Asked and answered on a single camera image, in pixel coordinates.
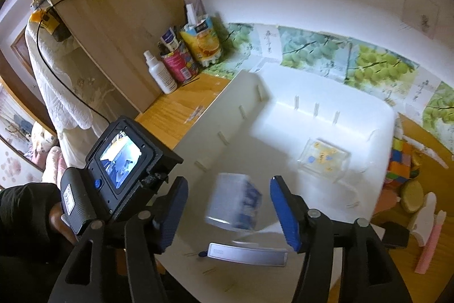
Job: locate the pink fuzzy cloth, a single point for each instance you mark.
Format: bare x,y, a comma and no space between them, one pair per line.
49,154

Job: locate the pink patterned can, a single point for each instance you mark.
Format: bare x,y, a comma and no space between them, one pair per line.
179,63

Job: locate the white nozzle bottle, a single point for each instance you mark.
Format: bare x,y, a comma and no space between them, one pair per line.
191,13

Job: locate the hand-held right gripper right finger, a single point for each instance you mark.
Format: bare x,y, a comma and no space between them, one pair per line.
285,214

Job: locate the multicoloured puzzle cube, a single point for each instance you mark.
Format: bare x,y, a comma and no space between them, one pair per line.
402,161

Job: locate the clear case with stickers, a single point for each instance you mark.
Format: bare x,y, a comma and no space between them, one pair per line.
322,157

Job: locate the white spray bottle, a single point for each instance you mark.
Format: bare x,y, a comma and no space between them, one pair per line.
163,75

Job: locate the white squeeze tube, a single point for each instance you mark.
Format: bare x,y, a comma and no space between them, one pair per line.
170,38

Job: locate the person's left hand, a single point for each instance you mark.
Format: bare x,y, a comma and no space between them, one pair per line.
58,221

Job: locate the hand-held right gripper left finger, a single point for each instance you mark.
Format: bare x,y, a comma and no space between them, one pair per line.
173,214

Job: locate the wooden desk hutch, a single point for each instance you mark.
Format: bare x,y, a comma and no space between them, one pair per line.
117,40

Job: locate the white tooth-shaped holder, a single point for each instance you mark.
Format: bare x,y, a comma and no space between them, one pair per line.
424,217

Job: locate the green grape print card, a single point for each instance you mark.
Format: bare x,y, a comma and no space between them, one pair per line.
308,47
439,111
244,38
379,65

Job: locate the person's left forearm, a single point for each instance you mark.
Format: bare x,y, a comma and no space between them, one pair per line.
24,217

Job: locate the small white digital camera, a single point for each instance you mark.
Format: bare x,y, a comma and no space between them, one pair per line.
248,255

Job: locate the pink shell-shaped compact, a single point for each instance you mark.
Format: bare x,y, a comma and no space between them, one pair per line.
386,202

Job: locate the yellow and black gadget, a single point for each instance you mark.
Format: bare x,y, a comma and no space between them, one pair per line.
48,22

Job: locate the pink stick-shaped case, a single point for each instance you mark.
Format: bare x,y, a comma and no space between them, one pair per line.
431,249

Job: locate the translucent plastic box blue label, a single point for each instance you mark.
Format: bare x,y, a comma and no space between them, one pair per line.
230,200

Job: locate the white quilted blanket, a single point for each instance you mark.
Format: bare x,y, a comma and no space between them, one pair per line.
60,83

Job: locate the white plastic organizer tray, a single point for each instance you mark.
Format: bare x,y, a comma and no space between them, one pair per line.
283,132

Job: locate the black power adapter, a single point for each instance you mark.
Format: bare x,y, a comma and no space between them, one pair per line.
395,233

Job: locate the clear square wall sticker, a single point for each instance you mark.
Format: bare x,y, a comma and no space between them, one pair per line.
420,12

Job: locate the round cream tin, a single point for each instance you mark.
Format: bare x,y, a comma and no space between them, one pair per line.
411,196

